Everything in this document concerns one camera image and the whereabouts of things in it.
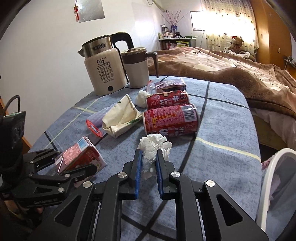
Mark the dotted window curtain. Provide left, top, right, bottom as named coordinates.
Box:
left=201, top=0, right=258, bottom=55

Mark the small white tissue ball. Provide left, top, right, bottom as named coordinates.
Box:
left=135, top=90, right=150, bottom=108

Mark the silver wall poster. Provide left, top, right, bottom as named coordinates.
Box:
left=73, top=0, right=105, bottom=23

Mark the crushed cream paper cup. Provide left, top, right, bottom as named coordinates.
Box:
left=102, top=94, right=142, bottom=138

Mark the cream electric kettle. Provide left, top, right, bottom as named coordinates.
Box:
left=78, top=32, right=134, bottom=96

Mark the black power cable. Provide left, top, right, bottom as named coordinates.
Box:
left=178, top=81, right=211, bottom=173

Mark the red milk carton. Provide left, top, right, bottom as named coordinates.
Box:
left=55, top=136, right=107, bottom=175

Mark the purple milk carton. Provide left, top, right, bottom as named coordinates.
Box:
left=154, top=78, right=186, bottom=93

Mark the far red cartoon can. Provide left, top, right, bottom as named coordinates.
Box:
left=145, top=90, right=190, bottom=109

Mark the blue plaid tablecloth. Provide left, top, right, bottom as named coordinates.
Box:
left=28, top=75, right=263, bottom=241

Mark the vase with dried branches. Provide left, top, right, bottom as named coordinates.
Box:
left=160, top=9, right=188, bottom=32

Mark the white round trash bin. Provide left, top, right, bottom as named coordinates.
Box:
left=256, top=148, right=296, bottom=240

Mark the cluttered green desk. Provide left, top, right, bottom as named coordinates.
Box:
left=158, top=33, right=196, bottom=50

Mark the red foil cup lid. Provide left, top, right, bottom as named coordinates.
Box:
left=86, top=120, right=103, bottom=138

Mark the white tissue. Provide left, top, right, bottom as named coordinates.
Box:
left=137, top=133, right=172, bottom=180

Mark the brown teddy bear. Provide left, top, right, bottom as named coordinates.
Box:
left=227, top=36, right=250, bottom=59

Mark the orange wooden wardrobe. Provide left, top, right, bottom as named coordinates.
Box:
left=250, top=0, right=292, bottom=69

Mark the brown blanket on bed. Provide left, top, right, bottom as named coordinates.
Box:
left=148, top=47, right=295, bottom=118

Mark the white brown lidded mug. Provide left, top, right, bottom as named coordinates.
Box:
left=121, top=47, right=159, bottom=88

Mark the near red drink can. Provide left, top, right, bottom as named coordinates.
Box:
left=143, top=103, right=199, bottom=137

